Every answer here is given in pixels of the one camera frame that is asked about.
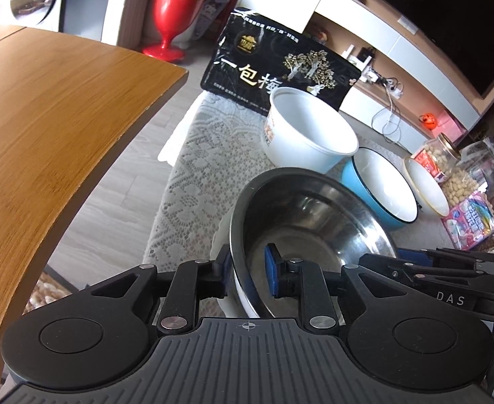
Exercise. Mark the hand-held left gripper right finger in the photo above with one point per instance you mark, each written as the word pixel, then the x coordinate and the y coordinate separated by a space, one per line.
pixel 271 271

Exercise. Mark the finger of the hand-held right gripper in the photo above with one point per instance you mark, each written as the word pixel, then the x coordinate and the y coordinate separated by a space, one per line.
pixel 449 256
pixel 419 273

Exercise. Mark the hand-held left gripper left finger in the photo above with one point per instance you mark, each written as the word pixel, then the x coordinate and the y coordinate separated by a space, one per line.
pixel 213 277

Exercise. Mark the large white ceramic bowl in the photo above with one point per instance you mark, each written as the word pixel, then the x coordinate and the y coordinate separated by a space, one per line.
pixel 224 235

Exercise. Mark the stainless steel bowl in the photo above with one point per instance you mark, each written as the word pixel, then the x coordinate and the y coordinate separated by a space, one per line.
pixel 314 219

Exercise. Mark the white bowl with yellow rim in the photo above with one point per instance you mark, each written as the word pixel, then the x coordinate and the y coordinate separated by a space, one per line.
pixel 426 187

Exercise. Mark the blue enamel bowl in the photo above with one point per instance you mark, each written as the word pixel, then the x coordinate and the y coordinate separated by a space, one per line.
pixel 381 185

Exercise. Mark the white plastic bowl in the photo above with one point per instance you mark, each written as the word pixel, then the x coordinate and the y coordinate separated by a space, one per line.
pixel 310 134

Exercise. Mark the pink marshmallow bag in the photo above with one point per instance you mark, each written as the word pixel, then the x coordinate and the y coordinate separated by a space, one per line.
pixel 470 223

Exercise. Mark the large round glass jar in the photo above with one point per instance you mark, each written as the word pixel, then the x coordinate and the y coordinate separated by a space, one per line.
pixel 478 168

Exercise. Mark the peanut jar with red label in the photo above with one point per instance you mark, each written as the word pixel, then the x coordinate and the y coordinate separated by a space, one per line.
pixel 434 162

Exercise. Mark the white lace tablecloth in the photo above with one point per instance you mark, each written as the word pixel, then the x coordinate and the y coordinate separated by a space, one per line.
pixel 196 168

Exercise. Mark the orange pumpkin toy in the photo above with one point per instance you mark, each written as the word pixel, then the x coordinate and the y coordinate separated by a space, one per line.
pixel 426 121

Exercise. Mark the patterned rug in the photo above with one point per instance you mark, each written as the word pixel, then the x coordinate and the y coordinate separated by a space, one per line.
pixel 49 294

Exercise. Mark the white power strip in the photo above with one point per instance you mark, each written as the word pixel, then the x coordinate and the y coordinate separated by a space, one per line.
pixel 388 84

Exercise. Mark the black snack bag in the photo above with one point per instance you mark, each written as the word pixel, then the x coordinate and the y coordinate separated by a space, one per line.
pixel 268 63

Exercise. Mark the wooden table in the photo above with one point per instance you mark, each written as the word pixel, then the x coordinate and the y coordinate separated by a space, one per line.
pixel 53 134

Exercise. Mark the white router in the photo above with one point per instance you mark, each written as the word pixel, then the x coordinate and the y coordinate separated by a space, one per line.
pixel 363 57

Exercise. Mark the white cabinet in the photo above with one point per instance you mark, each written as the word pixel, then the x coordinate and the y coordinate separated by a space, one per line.
pixel 398 42

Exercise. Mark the black television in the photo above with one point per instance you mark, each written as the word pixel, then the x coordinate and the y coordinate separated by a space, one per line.
pixel 440 17

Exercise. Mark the red trash can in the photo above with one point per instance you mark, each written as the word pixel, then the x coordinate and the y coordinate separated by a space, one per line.
pixel 175 8

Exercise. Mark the grey skateboard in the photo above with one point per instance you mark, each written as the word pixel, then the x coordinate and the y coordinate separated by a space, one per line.
pixel 211 4

